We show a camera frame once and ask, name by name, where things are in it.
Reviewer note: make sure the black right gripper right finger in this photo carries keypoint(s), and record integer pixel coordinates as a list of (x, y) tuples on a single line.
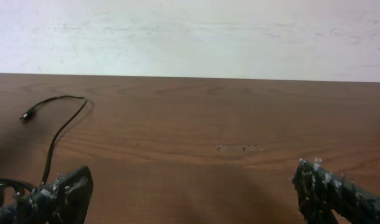
[(321, 193)]

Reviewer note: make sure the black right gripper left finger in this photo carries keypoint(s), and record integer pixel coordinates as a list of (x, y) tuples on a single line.
[(65, 200)]

